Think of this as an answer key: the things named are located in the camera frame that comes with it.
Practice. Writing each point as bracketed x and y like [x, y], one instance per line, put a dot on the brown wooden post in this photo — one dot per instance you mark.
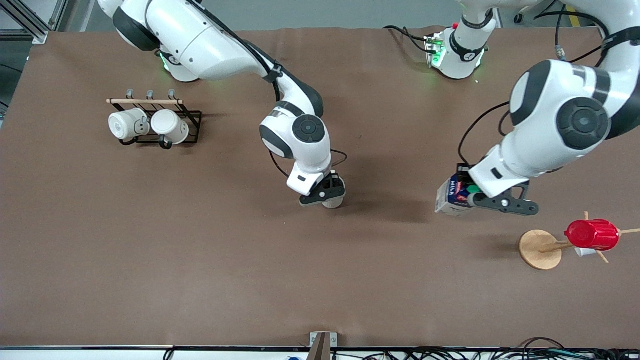
[320, 351]

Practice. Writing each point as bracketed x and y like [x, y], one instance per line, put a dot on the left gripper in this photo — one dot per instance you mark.
[463, 171]

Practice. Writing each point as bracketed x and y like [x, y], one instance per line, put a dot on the small white cup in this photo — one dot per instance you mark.
[584, 252]

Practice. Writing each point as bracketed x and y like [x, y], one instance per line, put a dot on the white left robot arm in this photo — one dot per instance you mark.
[550, 130]

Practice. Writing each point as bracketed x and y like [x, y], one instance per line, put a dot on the white mug with face print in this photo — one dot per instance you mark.
[125, 125]

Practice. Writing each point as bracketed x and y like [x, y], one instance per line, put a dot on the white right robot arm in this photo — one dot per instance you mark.
[200, 35]

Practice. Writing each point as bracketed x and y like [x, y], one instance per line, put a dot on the aluminium frame profile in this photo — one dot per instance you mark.
[30, 27]

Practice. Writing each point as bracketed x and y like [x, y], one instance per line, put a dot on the silver metal bracket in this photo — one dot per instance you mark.
[313, 340]

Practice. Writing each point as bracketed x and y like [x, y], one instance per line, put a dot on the brown table cover mat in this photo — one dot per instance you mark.
[150, 250]

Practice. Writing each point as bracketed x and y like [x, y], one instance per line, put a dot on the blue milk carton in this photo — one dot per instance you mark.
[450, 197]

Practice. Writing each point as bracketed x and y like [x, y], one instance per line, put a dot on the red plastic cup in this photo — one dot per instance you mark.
[592, 235]

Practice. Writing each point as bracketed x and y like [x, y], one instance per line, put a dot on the white mug grey inside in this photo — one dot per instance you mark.
[334, 203]

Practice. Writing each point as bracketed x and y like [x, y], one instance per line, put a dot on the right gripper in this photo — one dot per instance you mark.
[334, 176]

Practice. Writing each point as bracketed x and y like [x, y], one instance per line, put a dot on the wooden mug tree stand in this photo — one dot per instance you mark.
[537, 247]

